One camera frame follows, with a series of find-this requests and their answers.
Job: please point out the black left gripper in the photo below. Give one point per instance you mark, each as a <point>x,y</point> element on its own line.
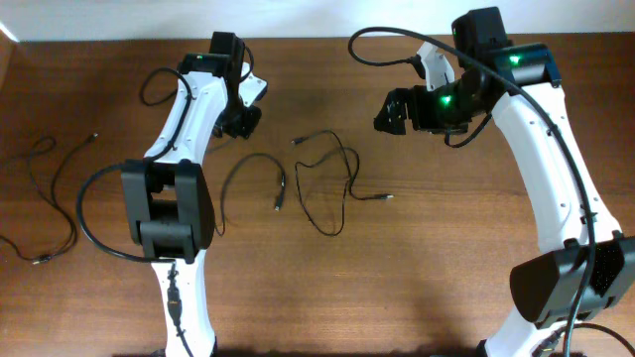
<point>240,125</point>

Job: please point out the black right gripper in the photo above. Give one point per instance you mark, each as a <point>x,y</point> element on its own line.
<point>418,95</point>

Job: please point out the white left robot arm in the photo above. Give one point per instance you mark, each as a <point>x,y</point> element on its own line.
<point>168,206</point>

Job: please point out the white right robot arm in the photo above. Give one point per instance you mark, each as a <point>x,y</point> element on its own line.
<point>586,262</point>

